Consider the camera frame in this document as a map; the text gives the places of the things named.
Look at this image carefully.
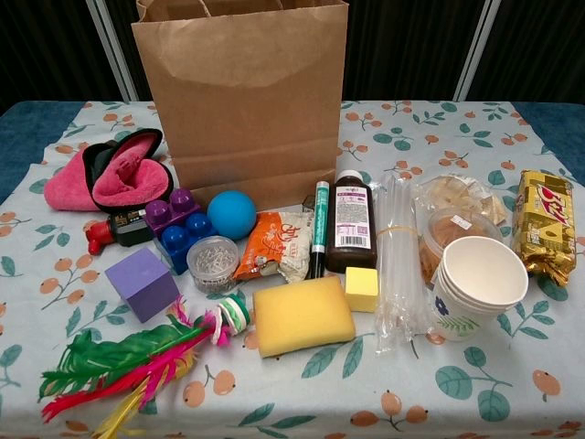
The bundle of clear straws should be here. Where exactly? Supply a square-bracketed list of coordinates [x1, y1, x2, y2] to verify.
[372, 171, 433, 357]

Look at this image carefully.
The clear plastic container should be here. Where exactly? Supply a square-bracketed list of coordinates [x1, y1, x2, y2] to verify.
[418, 208, 504, 287]

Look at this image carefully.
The clear bag of white crackers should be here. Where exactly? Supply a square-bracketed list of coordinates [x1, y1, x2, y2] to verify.
[413, 173, 508, 230]

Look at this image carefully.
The white paper cup stack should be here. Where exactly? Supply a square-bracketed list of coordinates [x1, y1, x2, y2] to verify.
[431, 236, 530, 342]

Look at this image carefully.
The gold snack packet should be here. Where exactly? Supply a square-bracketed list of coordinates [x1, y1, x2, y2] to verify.
[510, 169, 576, 288]

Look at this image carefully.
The orange and white snack packet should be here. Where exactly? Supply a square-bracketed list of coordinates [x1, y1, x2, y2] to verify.
[232, 210, 314, 284]

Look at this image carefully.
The brown paper shopping bag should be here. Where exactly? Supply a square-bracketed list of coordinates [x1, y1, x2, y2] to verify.
[131, 0, 350, 212]

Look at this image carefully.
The green marker pen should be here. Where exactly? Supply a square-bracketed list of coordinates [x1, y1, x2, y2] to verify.
[309, 180, 331, 280]

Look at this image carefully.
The brown medicine bottle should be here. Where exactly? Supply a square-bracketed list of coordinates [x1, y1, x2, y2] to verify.
[324, 169, 378, 274]

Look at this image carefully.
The blue rubber ball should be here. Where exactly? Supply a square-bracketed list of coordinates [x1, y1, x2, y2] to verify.
[207, 189, 258, 241]

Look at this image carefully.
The clear tub of paper clips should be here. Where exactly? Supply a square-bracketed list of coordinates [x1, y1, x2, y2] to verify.
[186, 235, 240, 294]

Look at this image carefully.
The yellow sponge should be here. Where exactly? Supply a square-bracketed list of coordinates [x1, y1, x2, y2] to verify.
[251, 275, 357, 359]

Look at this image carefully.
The yellow foam cube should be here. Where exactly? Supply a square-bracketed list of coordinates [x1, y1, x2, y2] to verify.
[344, 266, 380, 314]

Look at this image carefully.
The blue plastic building block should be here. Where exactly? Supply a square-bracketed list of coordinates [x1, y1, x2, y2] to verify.
[153, 212, 219, 276]

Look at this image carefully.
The purple plastic building block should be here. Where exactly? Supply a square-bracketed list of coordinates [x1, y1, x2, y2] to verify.
[144, 187, 202, 239]

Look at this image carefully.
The small black bottle red cap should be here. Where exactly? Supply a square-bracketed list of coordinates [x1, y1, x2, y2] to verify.
[85, 209, 154, 256]

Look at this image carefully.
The purple foam cube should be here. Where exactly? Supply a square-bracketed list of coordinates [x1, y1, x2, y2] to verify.
[104, 248, 181, 324]

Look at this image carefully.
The pink plush cloth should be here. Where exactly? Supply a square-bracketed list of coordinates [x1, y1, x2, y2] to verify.
[43, 128, 175, 214]

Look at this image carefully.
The floral tablecloth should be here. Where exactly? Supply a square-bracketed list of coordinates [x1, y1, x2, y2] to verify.
[0, 100, 585, 439]

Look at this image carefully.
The black pleated curtain panel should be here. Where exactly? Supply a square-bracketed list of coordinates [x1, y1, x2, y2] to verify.
[108, 0, 154, 102]
[342, 0, 485, 102]
[0, 0, 113, 115]
[465, 0, 585, 104]

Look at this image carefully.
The colourful feather shuttlecock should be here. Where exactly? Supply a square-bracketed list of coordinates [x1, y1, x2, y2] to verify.
[38, 294, 252, 439]

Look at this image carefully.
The grey aluminium partition post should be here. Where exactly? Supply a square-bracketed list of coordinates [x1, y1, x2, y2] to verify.
[86, 0, 141, 102]
[452, 0, 504, 102]

